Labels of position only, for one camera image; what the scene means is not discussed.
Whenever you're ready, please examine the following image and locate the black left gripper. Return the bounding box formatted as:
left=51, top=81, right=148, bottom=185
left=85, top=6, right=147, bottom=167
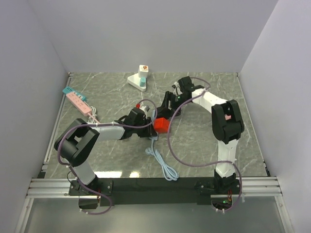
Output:
left=133, top=116, right=156, bottom=138

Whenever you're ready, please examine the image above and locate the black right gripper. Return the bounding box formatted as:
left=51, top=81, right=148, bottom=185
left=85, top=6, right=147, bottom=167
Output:
left=157, top=92, right=189, bottom=119

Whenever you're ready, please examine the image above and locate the red cube socket adapter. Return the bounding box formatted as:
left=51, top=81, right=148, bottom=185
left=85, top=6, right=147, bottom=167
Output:
left=154, top=117, right=170, bottom=133

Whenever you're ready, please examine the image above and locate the light blue power strip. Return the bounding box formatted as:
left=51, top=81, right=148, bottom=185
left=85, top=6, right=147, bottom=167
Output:
left=149, top=110, right=158, bottom=141

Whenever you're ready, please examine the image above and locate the light blue cable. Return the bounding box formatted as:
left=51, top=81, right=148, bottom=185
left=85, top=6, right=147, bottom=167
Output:
left=145, top=139, right=179, bottom=182

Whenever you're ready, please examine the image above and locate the white power cable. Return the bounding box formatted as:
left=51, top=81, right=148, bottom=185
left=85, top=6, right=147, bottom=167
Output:
left=87, top=106, right=99, bottom=123

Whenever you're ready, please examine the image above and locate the pink power strip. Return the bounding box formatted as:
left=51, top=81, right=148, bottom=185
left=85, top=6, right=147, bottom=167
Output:
left=66, top=92, right=92, bottom=116

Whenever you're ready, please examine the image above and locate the teal power strip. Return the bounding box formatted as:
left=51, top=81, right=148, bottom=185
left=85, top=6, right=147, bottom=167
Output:
left=62, top=86, right=87, bottom=101

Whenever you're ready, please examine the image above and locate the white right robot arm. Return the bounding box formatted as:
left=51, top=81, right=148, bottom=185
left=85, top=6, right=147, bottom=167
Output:
left=157, top=76, right=244, bottom=194

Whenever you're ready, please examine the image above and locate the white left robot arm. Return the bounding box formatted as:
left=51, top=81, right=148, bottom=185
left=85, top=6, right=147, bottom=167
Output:
left=54, top=107, right=157, bottom=195

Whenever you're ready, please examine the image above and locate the teal plug adapter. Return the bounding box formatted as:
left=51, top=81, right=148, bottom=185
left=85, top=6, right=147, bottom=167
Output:
left=139, top=77, right=146, bottom=88

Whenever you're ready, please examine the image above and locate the white triangular power strip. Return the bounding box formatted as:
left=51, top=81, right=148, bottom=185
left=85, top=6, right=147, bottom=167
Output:
left=127, top=73, right=147, bottom=92

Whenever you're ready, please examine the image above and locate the white cube adapter with picture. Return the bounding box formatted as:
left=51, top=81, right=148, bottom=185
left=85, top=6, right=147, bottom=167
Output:
left=138, top=65, right=149, bottom=78

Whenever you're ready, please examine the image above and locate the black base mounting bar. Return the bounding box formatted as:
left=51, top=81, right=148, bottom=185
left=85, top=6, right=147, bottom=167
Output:
left=68, top=177, right=243, bottom=207

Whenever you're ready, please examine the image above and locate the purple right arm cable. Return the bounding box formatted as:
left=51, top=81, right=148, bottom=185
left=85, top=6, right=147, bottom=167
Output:
left=167, top=77, right=245, bottom=213

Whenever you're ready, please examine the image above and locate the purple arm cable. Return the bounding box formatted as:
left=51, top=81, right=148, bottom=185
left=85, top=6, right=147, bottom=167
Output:
left=57, top=99, right=158, bottom=216
left=167, top=77, right=245, bottom=213

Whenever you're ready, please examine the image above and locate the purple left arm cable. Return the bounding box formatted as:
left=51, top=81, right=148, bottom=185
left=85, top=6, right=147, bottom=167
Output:
left=57, top=99, right=158, bottom=216

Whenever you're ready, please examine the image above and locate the aluminium frame rail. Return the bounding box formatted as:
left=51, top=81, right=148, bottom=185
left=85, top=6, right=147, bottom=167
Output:
left=14, top=72, right=73, bottom=233

